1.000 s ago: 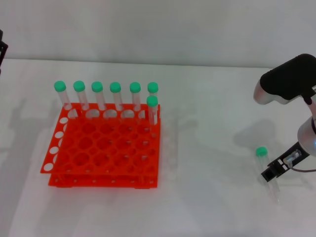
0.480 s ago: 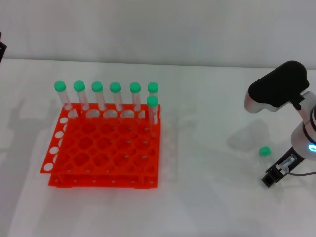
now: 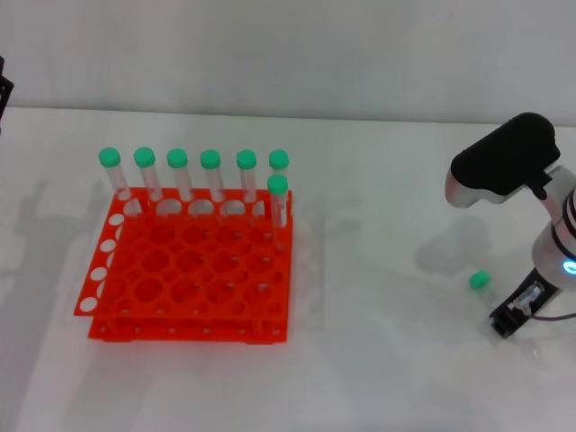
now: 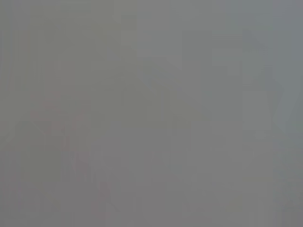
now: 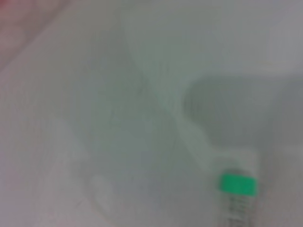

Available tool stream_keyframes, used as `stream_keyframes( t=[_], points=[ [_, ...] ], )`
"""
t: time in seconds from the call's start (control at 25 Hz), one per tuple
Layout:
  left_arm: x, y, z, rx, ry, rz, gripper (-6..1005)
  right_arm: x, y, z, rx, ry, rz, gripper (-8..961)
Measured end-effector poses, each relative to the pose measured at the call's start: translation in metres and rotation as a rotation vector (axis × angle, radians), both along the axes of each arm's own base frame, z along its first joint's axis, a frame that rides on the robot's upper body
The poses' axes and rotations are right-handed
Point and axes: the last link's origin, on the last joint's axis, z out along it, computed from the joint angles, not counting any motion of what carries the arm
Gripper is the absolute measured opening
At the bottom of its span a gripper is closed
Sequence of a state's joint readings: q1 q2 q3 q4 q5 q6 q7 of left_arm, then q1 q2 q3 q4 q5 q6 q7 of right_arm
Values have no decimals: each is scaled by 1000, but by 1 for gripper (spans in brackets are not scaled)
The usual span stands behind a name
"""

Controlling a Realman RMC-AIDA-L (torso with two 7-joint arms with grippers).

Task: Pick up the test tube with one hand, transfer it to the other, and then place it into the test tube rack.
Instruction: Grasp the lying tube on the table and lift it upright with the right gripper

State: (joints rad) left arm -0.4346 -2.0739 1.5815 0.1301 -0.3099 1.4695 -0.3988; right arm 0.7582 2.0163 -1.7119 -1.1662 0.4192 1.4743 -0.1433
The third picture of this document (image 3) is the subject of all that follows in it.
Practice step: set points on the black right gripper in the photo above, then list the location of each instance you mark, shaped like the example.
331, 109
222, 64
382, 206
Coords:
508, 306

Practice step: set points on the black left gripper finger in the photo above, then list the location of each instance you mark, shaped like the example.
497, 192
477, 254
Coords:
4, 96

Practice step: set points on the clear test tube green cap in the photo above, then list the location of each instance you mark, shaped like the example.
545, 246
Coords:
177, 158
210, 159
144, 156
246, 159
109, 157
277, 183
278, 159
479, 280

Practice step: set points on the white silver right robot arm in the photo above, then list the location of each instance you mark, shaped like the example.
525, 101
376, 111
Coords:
551, 243

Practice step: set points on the orange plastic test tube rack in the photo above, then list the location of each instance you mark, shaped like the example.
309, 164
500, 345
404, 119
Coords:
189, 270

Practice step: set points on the silver right wrist plug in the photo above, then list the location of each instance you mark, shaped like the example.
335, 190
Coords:
528, 297

